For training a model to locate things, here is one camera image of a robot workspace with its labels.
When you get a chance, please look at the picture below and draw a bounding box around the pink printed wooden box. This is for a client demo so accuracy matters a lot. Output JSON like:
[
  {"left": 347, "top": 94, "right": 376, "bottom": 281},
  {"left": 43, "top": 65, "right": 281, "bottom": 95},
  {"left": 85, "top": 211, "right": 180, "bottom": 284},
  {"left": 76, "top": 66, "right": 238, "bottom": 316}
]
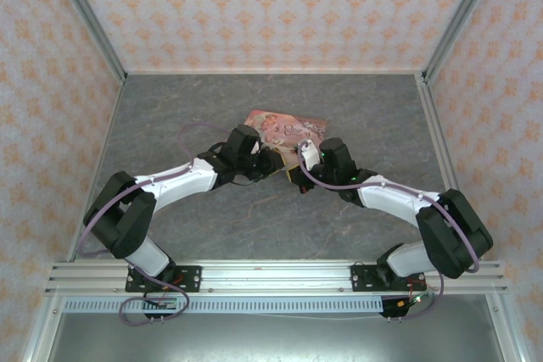
[{"left": 243, "top": 109, "right": 328, "bottom": 170}]

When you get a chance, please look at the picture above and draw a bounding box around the small electronics board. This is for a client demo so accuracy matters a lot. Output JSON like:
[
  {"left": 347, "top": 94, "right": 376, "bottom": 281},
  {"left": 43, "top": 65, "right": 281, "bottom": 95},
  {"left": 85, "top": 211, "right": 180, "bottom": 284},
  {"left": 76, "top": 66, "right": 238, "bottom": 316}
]
[
  {"left": 142, "top": 297, "right": 178, "bottom": 311},
  {"left": 394, "top": 292, "right": 428, "bottom": 310}
]

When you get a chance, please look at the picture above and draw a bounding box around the grey metal sheet panel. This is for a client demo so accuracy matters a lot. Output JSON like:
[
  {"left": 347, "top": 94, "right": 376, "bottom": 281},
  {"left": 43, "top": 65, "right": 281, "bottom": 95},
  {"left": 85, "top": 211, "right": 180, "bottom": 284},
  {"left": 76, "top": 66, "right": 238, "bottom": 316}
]
[{"left": 50, "top": 313, "right": 506, "bottom": 362}]

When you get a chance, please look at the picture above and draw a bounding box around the aluminium frame rail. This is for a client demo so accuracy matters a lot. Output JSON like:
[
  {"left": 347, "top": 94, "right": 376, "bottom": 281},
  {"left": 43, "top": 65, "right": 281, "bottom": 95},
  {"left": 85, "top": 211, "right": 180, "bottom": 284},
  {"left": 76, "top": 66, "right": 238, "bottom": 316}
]
[
  {"left": 125, "top": 67, "right": 425, "bottom": 76},
  {"left": 87, "top": 81, "right": 126, "bottom": 196},
  {"left": 417, "top": 73, "right": 462, "bottom": 193}
]

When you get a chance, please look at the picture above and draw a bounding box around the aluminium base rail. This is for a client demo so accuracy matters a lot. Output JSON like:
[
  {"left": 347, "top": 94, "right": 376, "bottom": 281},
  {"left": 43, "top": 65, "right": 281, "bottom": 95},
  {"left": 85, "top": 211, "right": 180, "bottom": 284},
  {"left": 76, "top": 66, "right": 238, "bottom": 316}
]
[{"left": 44, "top": 259, "right": 508, "bottom": 295}]

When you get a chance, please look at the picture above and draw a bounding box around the grey slotted cable duct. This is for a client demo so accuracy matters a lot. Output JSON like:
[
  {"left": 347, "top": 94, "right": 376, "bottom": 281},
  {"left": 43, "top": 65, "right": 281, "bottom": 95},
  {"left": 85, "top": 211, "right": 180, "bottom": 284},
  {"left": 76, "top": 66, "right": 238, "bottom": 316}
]
[{"left": 63, "top": 296, "right": 385, "bottom": 315}]

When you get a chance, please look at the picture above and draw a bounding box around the aluminium frame post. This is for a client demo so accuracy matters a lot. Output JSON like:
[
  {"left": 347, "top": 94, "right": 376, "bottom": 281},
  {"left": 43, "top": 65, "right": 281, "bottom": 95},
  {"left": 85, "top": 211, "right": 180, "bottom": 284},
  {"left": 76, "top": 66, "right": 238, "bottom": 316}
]
[
  {"left": 422, "top": 0, "right": 506, "bottom": 83},
  {"left": 44, "top": 0, "right": 128, "bottom": 86},
  {"left": 20, "top": 293, "right": 64, "bottom": 362},
  {"left": 485, "top": 293, "right": 525, "bottom": 362}
]

